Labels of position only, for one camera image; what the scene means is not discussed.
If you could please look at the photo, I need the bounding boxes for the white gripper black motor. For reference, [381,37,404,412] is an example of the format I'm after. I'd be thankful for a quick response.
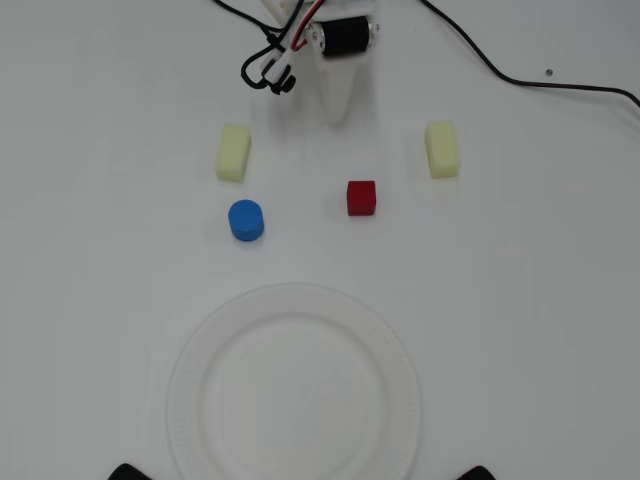
[307,0,382,127]

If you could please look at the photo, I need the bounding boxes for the blue cylinder block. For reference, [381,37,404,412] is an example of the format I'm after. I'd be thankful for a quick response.
[227,199,267,244]

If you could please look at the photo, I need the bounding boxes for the black looped camera cable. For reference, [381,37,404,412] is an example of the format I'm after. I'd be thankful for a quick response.
[212,0,301,91]

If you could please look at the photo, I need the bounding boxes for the white wrist camera black lens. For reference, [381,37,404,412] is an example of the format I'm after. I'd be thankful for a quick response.
[258,47,298,96]

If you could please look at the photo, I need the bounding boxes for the pale yellow foam block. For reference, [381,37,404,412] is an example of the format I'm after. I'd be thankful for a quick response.
[215,123,253,183]
[424,119,461,180]

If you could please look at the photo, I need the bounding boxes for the black stand foot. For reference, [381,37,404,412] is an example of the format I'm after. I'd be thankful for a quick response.
[455,465,502,480]
[106,462,154,480]

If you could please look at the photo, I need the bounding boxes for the long black cable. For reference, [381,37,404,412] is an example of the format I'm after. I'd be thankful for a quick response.
[418,0,640,109]

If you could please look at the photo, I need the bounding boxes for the white paper plate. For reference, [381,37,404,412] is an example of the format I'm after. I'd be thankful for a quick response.
[166,281,424,480]

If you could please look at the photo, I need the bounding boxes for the red and black motor wires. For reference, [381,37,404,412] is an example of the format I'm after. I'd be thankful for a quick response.
[287,0,324,52]

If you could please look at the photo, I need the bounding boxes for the red cube block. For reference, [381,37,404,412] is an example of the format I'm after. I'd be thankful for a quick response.
[346,179,378,218]

